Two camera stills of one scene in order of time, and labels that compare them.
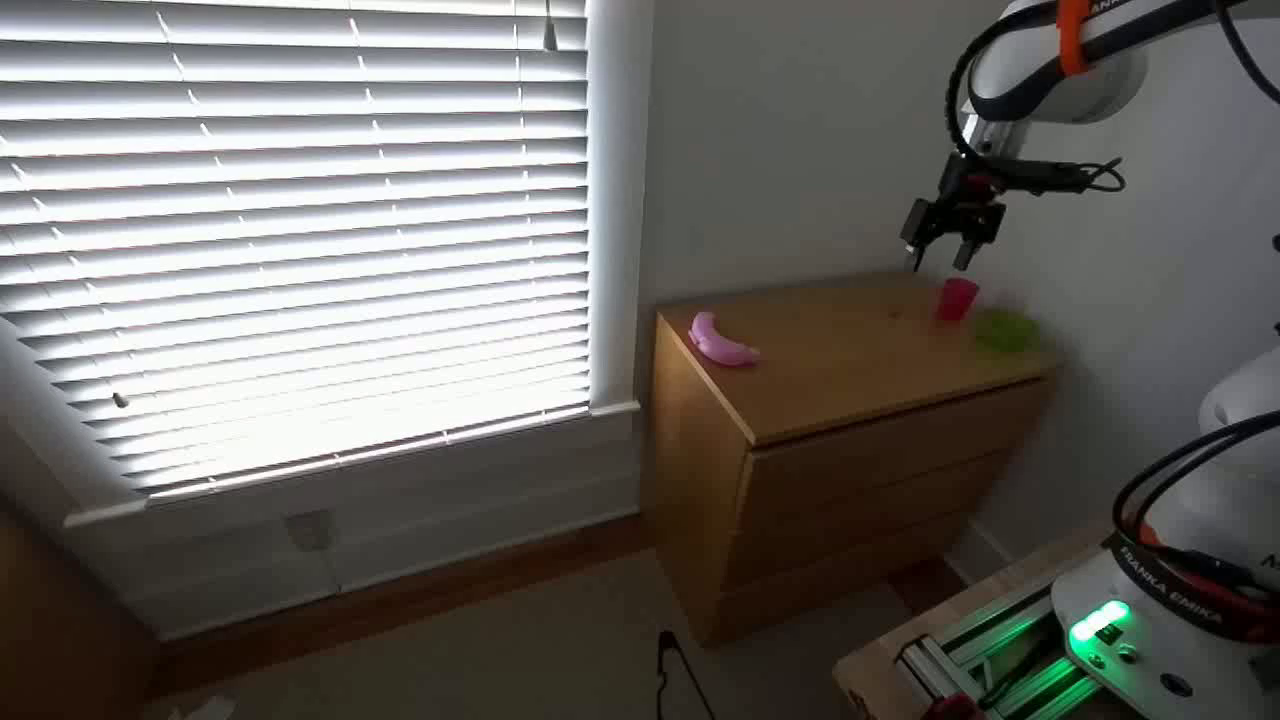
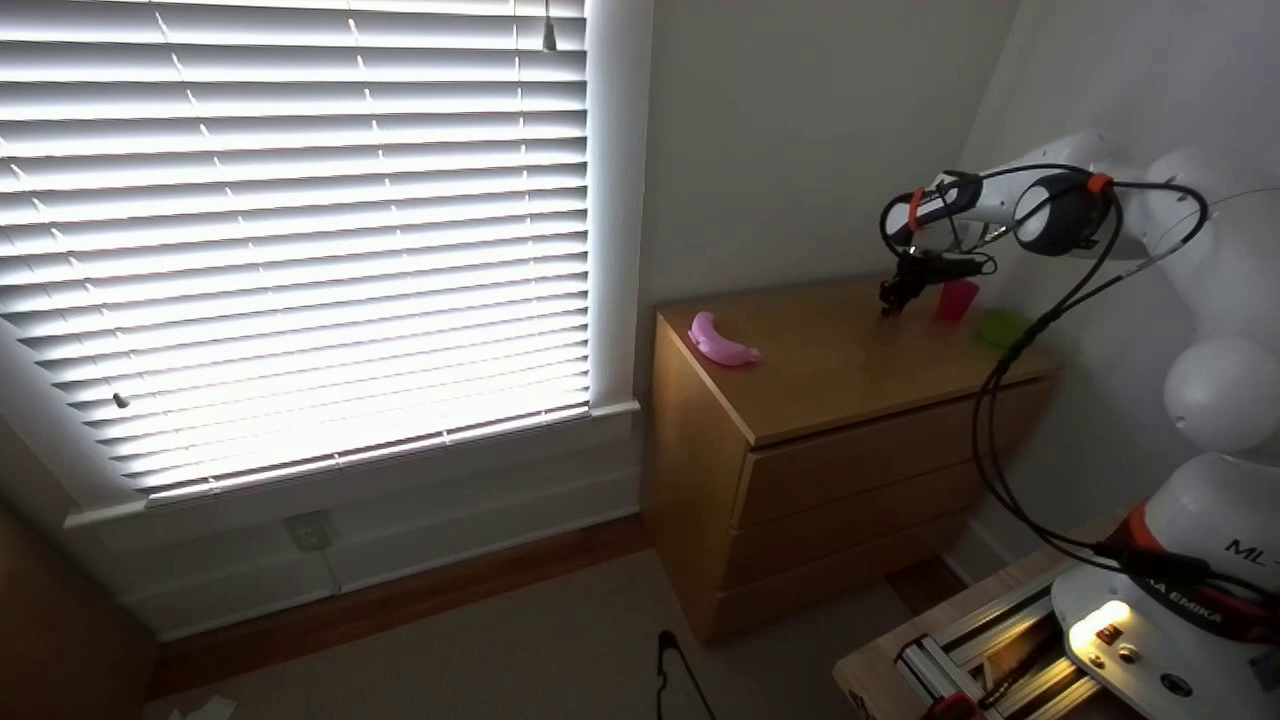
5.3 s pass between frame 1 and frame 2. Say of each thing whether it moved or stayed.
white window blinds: stayed
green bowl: stayed
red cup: stayed
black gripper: moved
